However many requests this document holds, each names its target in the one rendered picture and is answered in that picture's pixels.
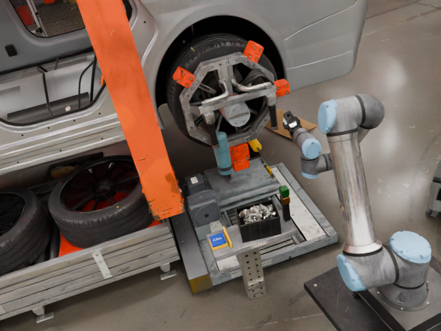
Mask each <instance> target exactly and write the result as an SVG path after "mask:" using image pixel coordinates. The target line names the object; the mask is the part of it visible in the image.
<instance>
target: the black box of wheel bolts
mask: <svg viewBox="0 0 441 331"><path fill-rule="evenodd" d="M234 210H235V213H236V219H237V222H238V227H239V230H240V234H241V239H242V242H243V243H245V242H250V241H254V240H258V239H262V238H267V237H271V236H276V235H279V234H282V230H281V224H280V215H279V213H278V211H277V208H276V205H275V203H274V201H273V199H271V200H266V201H262V202H257V203H254V204H248V205H245V206H240V207H236V208H234Z"/></svg>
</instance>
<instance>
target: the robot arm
mask: <svg viewBox="0 0 441 331"><path fill-rule="evenodd" d="M384 116H385V109H384V107H383V105H382V103H381V101H380V100H379V99H377V98H375V97H374V96H371V95H367V94H358V95H352V96H349V97H343V98H339V99H332V100H329V101H326V102H323V103H322V104H321V106H320V109H319V111H318V124H319V127H320V131H321V132H322V133H326V136H327V139H328V143H329V150H330V152H328V153H325V154H320V153H321V151H322V147H321V145H320V143H319V142H318V140H316V139H315V138H314V137H313V135H312V133H310V132H309V131H308V130H307V129H305V128H303V127H302V125H300V120H299V119H298V117H296V116H293V114H292V113H291V111H287V112H286V113H284V114H283V117H284V119H283V128H284V129H287V130H288V131H289V132H290V136H291V137H292V139H293V141H294V142H295V144H296V145H297V146H298V147H299V148H300V157H301V174H302V175H303V176H304V177H306V178H308V179H315V178H317V177H318V176H319V175H320V173H322V172H325V171H331V170H333V172H334V176H335V183H336V187H337V194H338V199H339V205H340V210H341V217H342V220H343V227H344V232H345V238H346V242H345V243H344V244H343V246H342V250H343V254H339V255H338V256H337V265H338V268H339V272H340V274H341V276H342V278H343V280H344V282H345V284H346V285H347V287H348V288H349V289H350V290H352V291H354V292H357V291H362V290H363V291H364V290H368V289H371V288H376V287H379V289H380V291H381V293H382V294H383V295H384V296H385V297H386V298H387V299H388V300H389V301H391V302H392V303H394V304H397V305H400V306H403V307H415V306H418V305H421V304H422V303H424V302H425V300H426V299H427V296H428V293H429V286H428V284H427V281H426V277H427V271H428V268H429V263H430V260H431V246H430V244H429V243H428V242H427V241H426V240H425V239H424V238H423V237H422V236H419V235H418V234H416V233H414V232H409V231H402V232H400V231H399V232H396V233H394V234H393V235H392V236H391V238H390V240H389V243H387V244H382V243H381V241H379V240H378V239H376V238H375V231H374V227H373V219H372V215H371V208H370V204H369V196H368V189H367V185H366V178H365V173H364V166H363V161H362V154H361V150H360V142H361V141H362V140H363V138H364V137H365V136H366V135H367V133H368V132H369V131H370V129H375V128H376V127H377V126H379V124H380V123H381V122H382V120H383V118H384Z"/></svg>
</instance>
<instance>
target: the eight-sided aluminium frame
mask: <svg viewBox="0 0 441 331"><path fill-rule="evenodd" d="M238 63H242V64H244V65H246V66H247V67H249V68H251V69H252V70H255V69H258V70H261V71H262V72H263V73H264V74H266V75H267V76H268V78H269V79H270V80H271V81H273V82H274V74H273V73H272V72H270V71H269V70H267V69H266V68H264V67H263V66H261V65H260V64H258V63H256V62H253V61H252V60H249V59H247V56H245V55H244V54H243V53H241V52H236V53H232V54H229V55H225V56H221V57H218V58H214V59H211V60H205V61H203V62H200V64H199V66H198V67H197V69H196V71H195V72H194V74H193V76H194V77H195V79H194V81H193V82H192V84H191V86H190V87H189V88H186V87H185V88H184V90H183V91H182V92H181V94H180V96H179V99H180V103H181V106H182V111H183V114H184V119H185V122H186V128H187V130H188V133H189V135H190V136H191V137H193V138H196V139H198V140H200V141H202V142H204V143H206V144H209V145H211V138H210V135H209V134H207V133H205V132H203V131H201V130H199V129H197V128H195V126H194V121H193V117H192V113H191V109H190V104H189V100H190V99H191V98H192V95H193V94H194V93H195V91H196V89H197V88H198V86H199V85H200V83H201V81H202V80H203V78H204V77H205V75H206V73H207V72H210V71H213V70H217V68H224V67H227V66H229V65H234V64H238ZM219 64H220V65H219ZM269 113H270V112H269V106H268V105H266V107H265V108H264V110H263V111H262V112H261V114H260V115H259V117H258V118H257V119H256V121H255V123H254V124H253V125H252V126H251V128H250V130H249V131H245V132H243V133H238V134H236V135H232V136H229V137H227V140H228V145H229V147H232V146H236V145H239V144H243V143H246V142H249V141H253V140H255V139H256V138H257V137H258V135H259V134H260V132H261V131H262V130H263V128H264V127H265V125H266V124H267V123H268V121H269V120H270V114H269Z"/></svg>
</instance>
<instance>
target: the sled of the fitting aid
mask: <svg viewBox="0 0 441 331"><path fill-rule="evenodd" d="M259 160H260V161H261V163H262V165H263V166H264V167H265V169H266V170H267V172H268V173H269V174H270V176H271V178H272V182H270V183H267V184H264V185H261V186H258V187H254V188H251V189H248V190H245V191H242V192H239V193H236V194H232V195H230V196H226V197H224V198H220V199H218V203H219V207H220V212H222V211H226V210H229V209H232V208H235V207H238V206H242V205H244V204H248V203H250V202H254V201H256V200H260V199H262V198H266V197H268V196H272V195H274V194H277V193H279V187H280V186H281V184H280V182H279V180H277V178H276V176H275V175H274V174H273V172H272V170H271V169H270V168H269V166H267V164H266V162H265V161H264V160H263V158H262V157H260V158H259ZM202 178H203V179H204V181H205V184H206V185H207V188H208V189H211V187H210V186H209V183H208V182H207V179H206V177H205V175H202Z"/></svg>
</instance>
